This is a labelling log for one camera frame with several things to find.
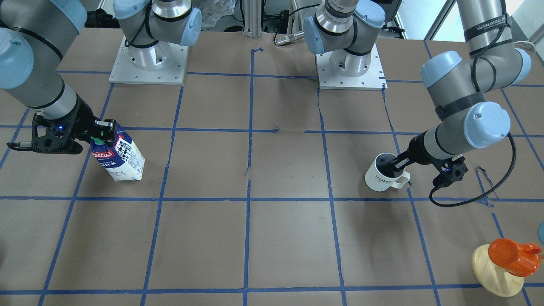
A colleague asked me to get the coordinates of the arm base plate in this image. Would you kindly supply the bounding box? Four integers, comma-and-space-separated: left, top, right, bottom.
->
315, 44, 388, 91
109, 39, 189, 85

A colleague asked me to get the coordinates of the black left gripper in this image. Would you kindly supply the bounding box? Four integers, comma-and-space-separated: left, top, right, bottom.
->
387, 130, 468, 187

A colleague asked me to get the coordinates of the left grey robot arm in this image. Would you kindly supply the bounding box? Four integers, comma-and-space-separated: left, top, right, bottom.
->
113, 0, 532, 191

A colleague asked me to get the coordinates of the orange cup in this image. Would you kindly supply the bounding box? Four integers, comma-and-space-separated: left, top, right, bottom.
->
488, 238, 542, 277

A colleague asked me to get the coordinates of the blue white milk carton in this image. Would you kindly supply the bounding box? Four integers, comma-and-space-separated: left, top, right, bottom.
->
90, 124, 145, 181

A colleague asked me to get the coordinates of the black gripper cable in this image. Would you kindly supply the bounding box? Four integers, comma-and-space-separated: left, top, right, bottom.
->
429, 132, 517, 208

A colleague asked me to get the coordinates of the aluminium frame post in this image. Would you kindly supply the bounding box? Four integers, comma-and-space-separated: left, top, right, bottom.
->
241, 0, 263, 39

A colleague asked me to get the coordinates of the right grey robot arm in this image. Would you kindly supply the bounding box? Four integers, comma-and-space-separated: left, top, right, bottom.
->
1, 0, 202, 154

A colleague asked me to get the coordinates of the white mug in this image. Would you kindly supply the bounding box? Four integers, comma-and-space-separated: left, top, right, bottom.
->
365, 153, 411, 192

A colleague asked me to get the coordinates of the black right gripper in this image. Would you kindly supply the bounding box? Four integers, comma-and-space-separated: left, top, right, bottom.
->
31, 95, 116, 154

